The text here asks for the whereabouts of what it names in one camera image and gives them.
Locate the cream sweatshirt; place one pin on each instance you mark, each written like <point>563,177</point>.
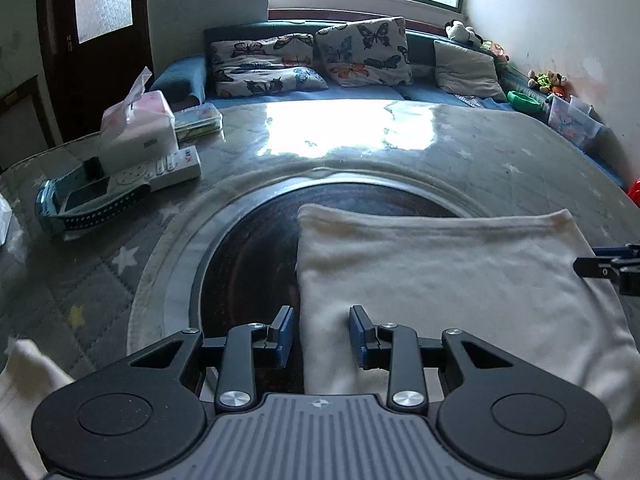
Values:
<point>531,371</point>

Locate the red plastic stool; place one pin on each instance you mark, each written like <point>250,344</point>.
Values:
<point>634,192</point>

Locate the pink white tissue box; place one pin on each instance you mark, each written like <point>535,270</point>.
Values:
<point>141,127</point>

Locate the panda plush toy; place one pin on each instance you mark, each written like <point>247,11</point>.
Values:
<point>458,32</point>

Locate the lying butterfly pillow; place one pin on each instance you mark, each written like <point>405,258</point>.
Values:
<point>264,67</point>

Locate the upright butterfly pillow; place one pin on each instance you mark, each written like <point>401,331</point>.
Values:
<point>366,53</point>

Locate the green plastic bowl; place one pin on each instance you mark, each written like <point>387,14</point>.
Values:
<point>524,103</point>

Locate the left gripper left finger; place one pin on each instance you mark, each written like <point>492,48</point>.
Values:
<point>248,346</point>

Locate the pink green plush toy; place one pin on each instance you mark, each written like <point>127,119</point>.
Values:
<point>496,50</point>

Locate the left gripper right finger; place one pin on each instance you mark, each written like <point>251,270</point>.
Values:
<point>396,349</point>

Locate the soft tissue pack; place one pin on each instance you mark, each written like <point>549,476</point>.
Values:
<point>6,214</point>

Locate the blue sofa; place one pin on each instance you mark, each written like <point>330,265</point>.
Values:
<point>189,81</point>

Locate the green transparent flat case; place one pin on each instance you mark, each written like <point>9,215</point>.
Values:
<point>196,121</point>

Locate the dark wooden door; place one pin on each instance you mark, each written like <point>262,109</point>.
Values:
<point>92,51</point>

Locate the colourful plush toys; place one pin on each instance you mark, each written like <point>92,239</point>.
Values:
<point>547,83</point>

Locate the clear plastic storage box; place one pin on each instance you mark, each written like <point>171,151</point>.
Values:
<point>573,124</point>

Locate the grey plain cushion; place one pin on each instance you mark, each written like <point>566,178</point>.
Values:
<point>466,72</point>

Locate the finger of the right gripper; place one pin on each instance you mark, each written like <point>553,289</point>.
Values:
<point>614,269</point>
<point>629,251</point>

